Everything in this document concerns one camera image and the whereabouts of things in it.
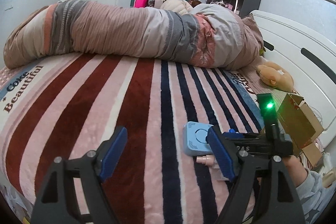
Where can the magenta bag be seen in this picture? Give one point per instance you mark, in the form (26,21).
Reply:
(140,3)

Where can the striped fleece blanket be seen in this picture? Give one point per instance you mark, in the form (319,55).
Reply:
(67,105)

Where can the light blue square box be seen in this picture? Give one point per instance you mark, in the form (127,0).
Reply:
(194,139)

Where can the white headboard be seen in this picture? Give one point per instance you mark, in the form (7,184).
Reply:
(310,59)

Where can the person's right hand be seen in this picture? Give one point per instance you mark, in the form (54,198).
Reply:
(295,169)

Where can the green plush toy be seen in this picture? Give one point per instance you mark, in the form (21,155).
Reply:
(261,52)

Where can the cardboard box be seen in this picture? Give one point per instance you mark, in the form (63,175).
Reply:
(300,122)

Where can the rolled pink grey duvet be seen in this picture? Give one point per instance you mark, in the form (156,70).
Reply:
(208,36)

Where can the cream puffy pillow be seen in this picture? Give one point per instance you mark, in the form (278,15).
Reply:
(179,6)

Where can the grey sleeve forearm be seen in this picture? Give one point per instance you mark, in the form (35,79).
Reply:
(314,197)

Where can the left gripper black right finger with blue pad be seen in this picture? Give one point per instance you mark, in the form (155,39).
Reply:
(278,201)

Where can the tan plush toy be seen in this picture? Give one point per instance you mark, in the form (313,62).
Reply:
(275,76)

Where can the clear bottle pink cap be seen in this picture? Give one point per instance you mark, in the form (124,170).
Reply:
(208,160)

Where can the white blue contact lens case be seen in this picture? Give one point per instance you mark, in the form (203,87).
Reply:
(232,131)

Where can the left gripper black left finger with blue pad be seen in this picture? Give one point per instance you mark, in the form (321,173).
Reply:
(56,200)

